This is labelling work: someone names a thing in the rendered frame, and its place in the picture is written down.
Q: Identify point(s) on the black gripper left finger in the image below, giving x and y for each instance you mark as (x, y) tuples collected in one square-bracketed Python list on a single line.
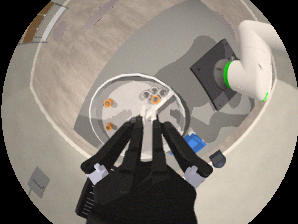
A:
[(111, 150)]

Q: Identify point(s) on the blue crate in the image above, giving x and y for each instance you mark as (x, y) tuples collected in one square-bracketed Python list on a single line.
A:
[(195, 144)]

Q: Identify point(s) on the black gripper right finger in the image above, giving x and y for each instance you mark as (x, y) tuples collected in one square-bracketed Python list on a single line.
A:
[(195, 169)]

